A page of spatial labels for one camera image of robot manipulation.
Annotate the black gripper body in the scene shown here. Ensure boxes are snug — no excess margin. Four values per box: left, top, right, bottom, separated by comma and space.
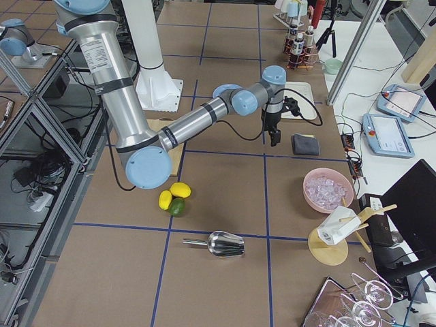
262, 96, 300, 134

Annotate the blue plate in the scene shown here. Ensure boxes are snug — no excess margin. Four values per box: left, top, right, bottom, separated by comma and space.
212, 84, 240, 98

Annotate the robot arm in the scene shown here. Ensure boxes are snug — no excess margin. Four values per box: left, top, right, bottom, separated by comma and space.
55, 1, 286, 189
1, 18, 55, 69

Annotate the grey cloth with sponge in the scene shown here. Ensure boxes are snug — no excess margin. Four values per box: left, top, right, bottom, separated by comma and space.
291, 134, 320, 155

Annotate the cream bear tray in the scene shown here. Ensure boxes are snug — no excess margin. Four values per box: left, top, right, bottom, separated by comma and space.
284, 82, 317, 121

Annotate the pink bowl with ice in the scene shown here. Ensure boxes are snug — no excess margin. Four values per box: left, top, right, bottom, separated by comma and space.
302, 168, 354, 213

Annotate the dark drink bottle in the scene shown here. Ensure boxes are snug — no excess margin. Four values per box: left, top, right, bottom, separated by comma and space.
304, 25, 314, 48
287, 23, 298, 54
292, 33, 304, 66

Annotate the green bowl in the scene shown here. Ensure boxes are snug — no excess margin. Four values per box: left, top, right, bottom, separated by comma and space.
324, 58, 343, 75

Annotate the blue teach pendant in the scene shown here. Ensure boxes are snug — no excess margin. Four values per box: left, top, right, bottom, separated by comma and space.
362, 114, 415, 158
377, 84, 427, 123

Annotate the black tripod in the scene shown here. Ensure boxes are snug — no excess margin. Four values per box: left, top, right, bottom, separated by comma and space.
315, 0, 338, 58

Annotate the yellow lemon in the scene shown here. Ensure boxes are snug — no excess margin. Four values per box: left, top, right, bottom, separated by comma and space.
158, 190, 173, 211
169, 182, 191, 198

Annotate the wooden cutting board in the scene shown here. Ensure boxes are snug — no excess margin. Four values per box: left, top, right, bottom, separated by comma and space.
147, 118, 185, 176

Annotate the blue cup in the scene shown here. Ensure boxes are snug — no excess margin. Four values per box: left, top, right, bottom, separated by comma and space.
287, 1, 299, 18

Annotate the red bottle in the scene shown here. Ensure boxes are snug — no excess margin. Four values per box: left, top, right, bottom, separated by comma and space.
311, 0, 326, 29

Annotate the green avocado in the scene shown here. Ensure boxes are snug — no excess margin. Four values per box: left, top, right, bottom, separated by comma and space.
168, 198, 185, 217

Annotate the metal scoop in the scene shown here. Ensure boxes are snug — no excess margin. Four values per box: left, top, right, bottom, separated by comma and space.
183, 231, 245, 258

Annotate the wooden stand with paper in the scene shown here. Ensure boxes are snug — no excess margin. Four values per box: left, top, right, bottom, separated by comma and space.
308, 204, 397, 266

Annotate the black monitor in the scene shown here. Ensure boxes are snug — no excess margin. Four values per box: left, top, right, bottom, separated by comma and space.
373, 159, 435, 281

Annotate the dark tray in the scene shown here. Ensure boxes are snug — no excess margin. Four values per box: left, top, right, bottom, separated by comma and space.
301, 277, 348, 326

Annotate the wine glass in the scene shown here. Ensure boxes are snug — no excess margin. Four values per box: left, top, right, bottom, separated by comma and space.
351, 272, 393, 310

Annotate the copper wire bottle rack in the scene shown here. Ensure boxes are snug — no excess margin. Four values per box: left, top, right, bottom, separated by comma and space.
283, 31, 320, 69

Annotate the white wire cup rack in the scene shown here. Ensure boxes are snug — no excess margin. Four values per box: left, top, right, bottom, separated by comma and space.
273, 0, 308, 27

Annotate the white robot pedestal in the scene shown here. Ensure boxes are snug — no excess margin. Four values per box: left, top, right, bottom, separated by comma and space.
122, 0, 183, 112

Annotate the aluminium frame post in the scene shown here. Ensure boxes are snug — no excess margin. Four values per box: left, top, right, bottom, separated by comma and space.
326, 0, 386, 106

